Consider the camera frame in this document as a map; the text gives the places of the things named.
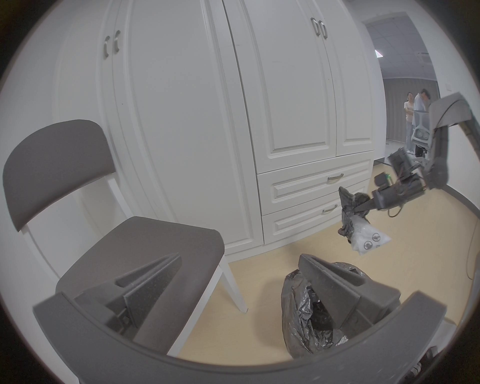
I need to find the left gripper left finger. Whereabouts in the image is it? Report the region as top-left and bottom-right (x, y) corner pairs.
(74, 252), (183, 338)

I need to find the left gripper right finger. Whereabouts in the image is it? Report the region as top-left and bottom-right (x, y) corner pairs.
(298, 253), (401, 329)

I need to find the black plastic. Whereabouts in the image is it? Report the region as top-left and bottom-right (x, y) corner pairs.
(337, 186), (372, 246)

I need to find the black plastic bag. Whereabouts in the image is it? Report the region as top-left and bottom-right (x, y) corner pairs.
(281, 262), (376, 361)

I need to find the white printed wrapper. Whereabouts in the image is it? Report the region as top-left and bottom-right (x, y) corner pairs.
(349, 218), (391, 256)

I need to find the person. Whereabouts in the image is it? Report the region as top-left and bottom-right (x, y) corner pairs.
(403, 91), (418, 154)
(415, 88), (431, 113)

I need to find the white chair dark grey seat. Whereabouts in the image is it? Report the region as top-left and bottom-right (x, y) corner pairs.
(2, 119), (249, 357)

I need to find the white wardrobe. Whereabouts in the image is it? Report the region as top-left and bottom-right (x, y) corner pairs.
(52, 0), (385, 263)

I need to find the black cable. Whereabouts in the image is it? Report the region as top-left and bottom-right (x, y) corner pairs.
(465, 247), (480, 280)

